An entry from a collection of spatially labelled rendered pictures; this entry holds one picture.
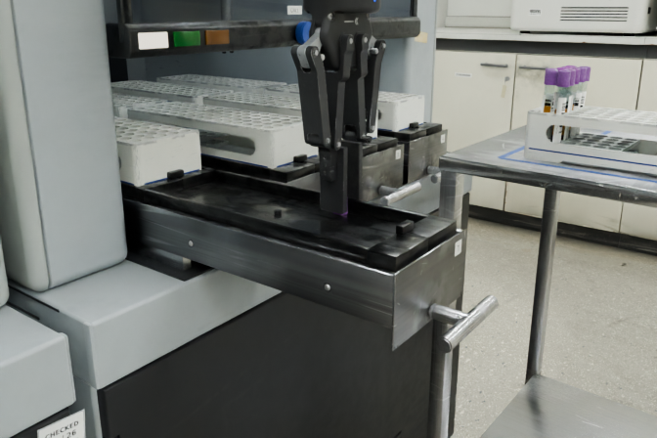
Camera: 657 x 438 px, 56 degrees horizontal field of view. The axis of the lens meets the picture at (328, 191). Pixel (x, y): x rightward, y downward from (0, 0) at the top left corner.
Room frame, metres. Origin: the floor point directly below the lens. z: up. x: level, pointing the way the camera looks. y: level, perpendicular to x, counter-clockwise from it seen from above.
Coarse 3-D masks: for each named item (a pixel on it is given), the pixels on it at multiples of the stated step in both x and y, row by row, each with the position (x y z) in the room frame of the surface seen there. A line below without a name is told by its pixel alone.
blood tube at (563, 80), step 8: (560, 72) 0.79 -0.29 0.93; (568, 72) 0.79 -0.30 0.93; (560, 80) 0.79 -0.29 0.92; (568, 80) 0.79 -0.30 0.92; (560, 88) 0.79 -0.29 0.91; (560, 96) 0.79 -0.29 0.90; (560, 104) 0.79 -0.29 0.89; (560, 112) 0.79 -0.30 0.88; (552, 128) 0.79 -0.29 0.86; (560, 128) 0.79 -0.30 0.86; (552, 136) 0.79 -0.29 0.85; (560, 136) 0.79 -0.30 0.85
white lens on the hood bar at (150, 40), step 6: (138, 36) 0.65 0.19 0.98; (144, 36) 0.65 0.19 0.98; (150, 36) 0.66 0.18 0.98; (156, 36) 0.67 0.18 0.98; (162, 36) 0.67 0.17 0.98; (144, 42) 0.65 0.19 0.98; (150, 42) 0.66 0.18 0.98; (156, 42) 0.67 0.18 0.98; (162, 42) 0.67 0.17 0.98; (144, 48) 0.65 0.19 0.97; (150, 48) 0.66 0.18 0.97
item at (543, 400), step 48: (480, 144) 0.90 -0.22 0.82; (576, 192) 0.71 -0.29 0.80; (624, 192) 0.67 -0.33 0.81; (432, 336) 0.82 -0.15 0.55; (432, 384) 0.82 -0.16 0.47; (528, 384) 1.10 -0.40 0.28; (432, 432) 0.81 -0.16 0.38; (528, 432) 0.95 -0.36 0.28; (576, 432) 0.95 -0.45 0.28; (624, 432) 0.95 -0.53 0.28
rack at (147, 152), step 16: (128, 128) 0.79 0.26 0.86; (144, 128) 0.79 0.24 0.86; (160, 128) 0.79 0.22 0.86; (176, 128) 0.78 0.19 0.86; (128, 144) 0.69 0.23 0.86; (144, 144) 0.69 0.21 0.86; (160, 144) 0.71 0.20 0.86; (176, 144) 0.73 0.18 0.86; (192, 144) 0.75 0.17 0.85; (128, 160) 0.69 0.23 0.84; (144, 160) 0.69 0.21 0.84; (160, 160) 0.71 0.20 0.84; (176, 160) 0.73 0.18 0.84; (192, 160) 0.75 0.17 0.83; (128, 176) 0.70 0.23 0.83; (144, 176) 0.69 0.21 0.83; (160, 176) 0.71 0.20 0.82
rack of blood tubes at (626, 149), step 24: (528, 120) 0.81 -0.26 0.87; (552, 120) 0.79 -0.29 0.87; (576, 120) 0.77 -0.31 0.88; (600, 120) 0.75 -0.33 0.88; (624, 120) 0.74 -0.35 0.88; (648, 120) 0.74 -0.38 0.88; (528, 144) 0.81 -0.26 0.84; (552, 144) 0.79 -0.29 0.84; (576, 144) 0.78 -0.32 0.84; (600, 144) 0.79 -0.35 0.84; (624, 144) 0.79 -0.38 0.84; (648, 144) 0.80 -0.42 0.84; (624, 168) 0.73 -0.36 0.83; (648, 168) 0.71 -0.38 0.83
